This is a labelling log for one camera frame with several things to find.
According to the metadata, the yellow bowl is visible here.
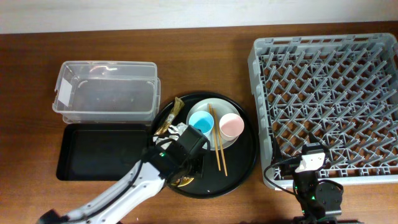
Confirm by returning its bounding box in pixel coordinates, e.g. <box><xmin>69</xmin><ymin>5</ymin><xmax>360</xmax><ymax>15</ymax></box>
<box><xmin>171</xmin><ymin>176</ymin><xmax>194</xmax><ymax>187</ymax></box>

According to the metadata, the white napkin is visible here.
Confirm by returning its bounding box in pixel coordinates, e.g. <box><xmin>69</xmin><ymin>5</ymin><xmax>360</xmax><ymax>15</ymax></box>
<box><xmin>152</xmin><ymin>123</ymin><xmax>188</xmax><ymax>143</ymax></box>

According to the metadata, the blue cup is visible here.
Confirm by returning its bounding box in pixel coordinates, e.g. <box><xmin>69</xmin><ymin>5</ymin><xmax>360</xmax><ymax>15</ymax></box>
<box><xmin>188</xmin><ymin>111</ymin><xmax>215</xmax><ymax>136</ymax></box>

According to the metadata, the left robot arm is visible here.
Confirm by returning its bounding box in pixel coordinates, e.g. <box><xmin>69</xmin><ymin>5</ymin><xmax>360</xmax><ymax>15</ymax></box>
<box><xmin>37</xmin><ymin>125</ymin><xmax>210</xmax><ymax>224</ymax></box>

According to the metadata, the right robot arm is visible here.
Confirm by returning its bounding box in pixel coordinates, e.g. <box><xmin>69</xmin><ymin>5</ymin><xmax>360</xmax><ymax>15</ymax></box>
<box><xmin>281</xmin><ymin>133</ymin><xmax>344</xmax><ymax>223</ymax></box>

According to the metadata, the grey dishwasher rack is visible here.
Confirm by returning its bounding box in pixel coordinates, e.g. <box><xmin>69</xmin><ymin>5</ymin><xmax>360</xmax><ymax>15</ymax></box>
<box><xmin>248</xmin><ymin>33</ymin><xmax>397</xmax><ymax>190</ymax></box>

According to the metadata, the round black serving tray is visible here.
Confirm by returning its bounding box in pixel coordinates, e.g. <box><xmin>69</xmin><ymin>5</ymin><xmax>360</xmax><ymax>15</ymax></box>
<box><xmin>168</xmin><ymin>91</ymin><xmax>259</xmax><ymax>199</ymax></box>

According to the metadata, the pink cup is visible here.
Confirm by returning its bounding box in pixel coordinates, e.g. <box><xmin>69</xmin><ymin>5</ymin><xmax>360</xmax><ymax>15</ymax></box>
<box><xmin>219</xmin><ymin>113</ymin><xmax>244</xmax><ymax>141</ymax></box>

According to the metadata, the right wooden chopstick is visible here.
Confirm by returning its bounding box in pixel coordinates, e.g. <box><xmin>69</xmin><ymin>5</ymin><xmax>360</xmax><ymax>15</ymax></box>
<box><xmin>212</xmin><ymin>108</ymin><xmax>228</xmax><ymax>177</ymax></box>

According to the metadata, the wooden chopstick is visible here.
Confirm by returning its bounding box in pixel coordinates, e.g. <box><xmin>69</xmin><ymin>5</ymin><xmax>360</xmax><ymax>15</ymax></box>
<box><xmin>208</xmin><ymin>104</ymin><xmax>221</xmax><ymax>171</ymax></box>
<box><xmin>212</xmin><ymin>108</ymin><xmax>228</xmax><ymax>177</ymax></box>

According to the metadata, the gold snack wrapper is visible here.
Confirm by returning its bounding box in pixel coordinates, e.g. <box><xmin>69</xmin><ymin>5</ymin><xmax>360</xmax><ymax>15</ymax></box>
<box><xmin>154</xmin><ymin>97</ymin><xmax>185</xmax><ymax>135</ymax></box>

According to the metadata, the left wooden chopstick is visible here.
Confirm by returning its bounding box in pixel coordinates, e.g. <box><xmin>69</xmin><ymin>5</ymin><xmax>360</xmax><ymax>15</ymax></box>
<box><xmin>208</xmin><ymin>104</ymin><xmax>221</xmax><ymax>171</ymax></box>

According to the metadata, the grey plate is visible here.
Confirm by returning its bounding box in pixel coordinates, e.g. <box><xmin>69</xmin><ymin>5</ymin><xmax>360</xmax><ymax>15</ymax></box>
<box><xmin>186</xmin><ymin>98</ymin><xmax>240</xmax><ymax>151</ymax></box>

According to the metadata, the black rectangular tray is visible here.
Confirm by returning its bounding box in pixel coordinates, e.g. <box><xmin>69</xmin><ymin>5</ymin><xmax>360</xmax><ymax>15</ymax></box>
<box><xmin>56</xmin><ymin>123</ymin><xmax>149</xmax><ymax>181</ymax></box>

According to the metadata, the clear plastic bin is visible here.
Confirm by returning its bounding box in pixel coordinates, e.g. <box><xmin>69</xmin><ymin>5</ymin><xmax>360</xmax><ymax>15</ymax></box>
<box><xmin>52</xmin><ymin>60</ymin><xmax>160</xmax><ymax>123</ymax></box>

